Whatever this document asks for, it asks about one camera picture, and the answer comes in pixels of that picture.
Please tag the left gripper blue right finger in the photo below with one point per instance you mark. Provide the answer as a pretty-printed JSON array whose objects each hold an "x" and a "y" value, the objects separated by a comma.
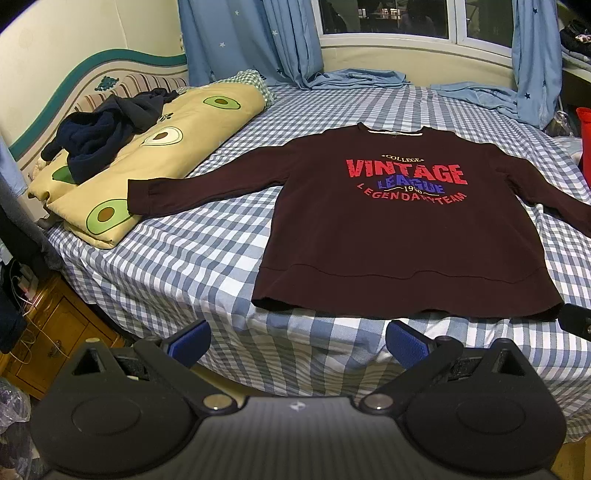
[{"x": 407, "y": 345}]

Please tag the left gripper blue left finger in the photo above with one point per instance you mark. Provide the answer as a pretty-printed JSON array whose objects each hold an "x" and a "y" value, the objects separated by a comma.
[{"x": 189, "y": 344}]

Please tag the maroon vintage league sweatshirt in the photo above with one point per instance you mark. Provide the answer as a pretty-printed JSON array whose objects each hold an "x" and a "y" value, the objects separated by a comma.
[{"x": 387, "y": 226}]

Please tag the pile of clothes on shelf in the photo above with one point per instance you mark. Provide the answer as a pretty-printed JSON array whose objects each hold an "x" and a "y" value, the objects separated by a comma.
[{"x": 575, "y": 37}]

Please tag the wooden nightstand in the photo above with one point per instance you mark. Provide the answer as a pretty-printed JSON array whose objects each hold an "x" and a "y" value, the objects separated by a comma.
[{"x": 58, "y": 322}]

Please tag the clear plastic bag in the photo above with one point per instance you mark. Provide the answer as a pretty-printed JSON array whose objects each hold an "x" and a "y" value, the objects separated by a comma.
[{"x": 560, "y": 125}]

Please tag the red fabric bag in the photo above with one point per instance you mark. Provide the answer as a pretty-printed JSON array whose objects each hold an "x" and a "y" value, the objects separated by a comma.
[{"x": 584, "y": 115}]

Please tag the yellow avocado print quilt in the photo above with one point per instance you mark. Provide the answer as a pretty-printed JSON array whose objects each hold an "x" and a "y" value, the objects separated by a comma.
[{"x": 193, "y": 126}]

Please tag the dark navy garment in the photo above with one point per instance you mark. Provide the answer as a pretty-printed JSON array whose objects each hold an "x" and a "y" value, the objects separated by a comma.
[{"x": 93, "y": 139}]

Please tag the green checkered pillow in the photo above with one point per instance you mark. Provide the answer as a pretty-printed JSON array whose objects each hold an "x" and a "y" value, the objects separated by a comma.
[{"x": 253, "y": 78}]

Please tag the right blue star curtain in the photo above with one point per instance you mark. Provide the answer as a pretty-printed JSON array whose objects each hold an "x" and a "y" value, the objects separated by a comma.
[{"x": 537, "y": 69}]

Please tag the blue star curtain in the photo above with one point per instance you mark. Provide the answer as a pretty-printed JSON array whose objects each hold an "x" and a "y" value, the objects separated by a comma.
[
  {"x": 537, "y": 69},
  {"x": 278, "y": 39}
]

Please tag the striped headboard with teal trim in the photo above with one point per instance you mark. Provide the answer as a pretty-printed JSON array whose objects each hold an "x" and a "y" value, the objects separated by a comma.
[{"x": 101, "y": 73}]

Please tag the left blue star curtain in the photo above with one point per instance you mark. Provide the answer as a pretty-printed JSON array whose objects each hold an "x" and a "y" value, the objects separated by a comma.
[{"x": 278, "y": 39}]

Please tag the window with white frame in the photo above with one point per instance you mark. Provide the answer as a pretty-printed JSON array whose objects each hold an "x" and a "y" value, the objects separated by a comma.
[{"x": 482, "y": 25}]

